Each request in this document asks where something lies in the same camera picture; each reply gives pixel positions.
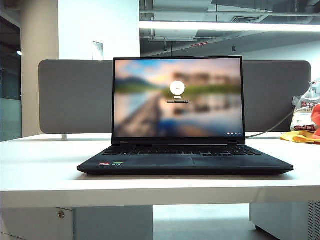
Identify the black laptop with Y logo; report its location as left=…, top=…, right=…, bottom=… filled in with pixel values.
left=76, top=56, right=294, bottom=176

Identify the grey fabric desk divider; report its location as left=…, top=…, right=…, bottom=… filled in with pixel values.
left=38, top=59, right=312, bottom=135

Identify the long ceiling light strip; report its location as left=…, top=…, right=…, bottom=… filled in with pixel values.
left=139, top=20, right=320, bottom=33

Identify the white drawer cabinet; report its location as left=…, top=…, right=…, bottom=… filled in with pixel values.
left=0, top=206, right=154, bottom=240

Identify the ceiling air vent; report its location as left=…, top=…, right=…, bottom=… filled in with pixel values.
left=229, top=15, right=263, bottom=24

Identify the yellow cloth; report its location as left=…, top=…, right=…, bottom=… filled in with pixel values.
left=279, top=130, right=320, bottom=145

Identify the white printed plastic bag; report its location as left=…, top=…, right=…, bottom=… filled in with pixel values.
left=289, top=77, right=320, bottom=133

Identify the glass office partition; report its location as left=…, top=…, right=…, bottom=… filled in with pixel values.
left=0, top=14, right=22, bottom=142

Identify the white vented cabinet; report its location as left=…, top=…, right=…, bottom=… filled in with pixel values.
left=249, top=201, right=320, bottom=240

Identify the orange round item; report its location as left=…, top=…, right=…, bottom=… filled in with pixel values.
left=309, top=103, right=320, bottom=145

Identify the hanging ceiling rail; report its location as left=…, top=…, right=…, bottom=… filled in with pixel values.
left=147, top=36, right=198, bottom=42

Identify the clear wall plaque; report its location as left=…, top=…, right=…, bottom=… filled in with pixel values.
left=91, top=40, right=104, bottom=61

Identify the grey power cable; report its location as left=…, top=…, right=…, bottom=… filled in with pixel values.
left=244, top=109, right=296, bottom=139

